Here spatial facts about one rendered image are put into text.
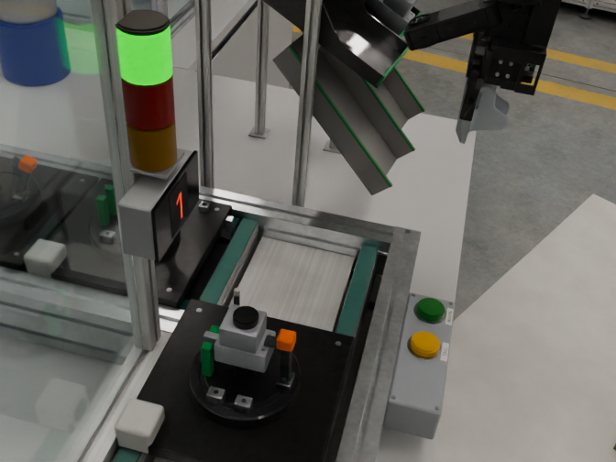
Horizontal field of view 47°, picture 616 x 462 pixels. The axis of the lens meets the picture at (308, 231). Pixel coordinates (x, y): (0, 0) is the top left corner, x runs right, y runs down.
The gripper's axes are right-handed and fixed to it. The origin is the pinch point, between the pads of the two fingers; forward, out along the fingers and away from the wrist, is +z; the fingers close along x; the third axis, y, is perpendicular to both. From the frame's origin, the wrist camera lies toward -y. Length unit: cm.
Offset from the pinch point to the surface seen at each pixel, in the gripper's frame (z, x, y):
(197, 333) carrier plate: 25.7, -21.4, -28.2
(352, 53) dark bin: -0.4, 16.1, -17.4
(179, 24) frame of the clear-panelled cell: 36, 90, -77
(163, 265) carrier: 25.8, -10.4, -37.8
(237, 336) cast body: 14.7, -29.6, -19.9
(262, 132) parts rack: 36, 47, -39
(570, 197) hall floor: 123, 179, 59
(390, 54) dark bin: 3.1, 25.8, -12.5
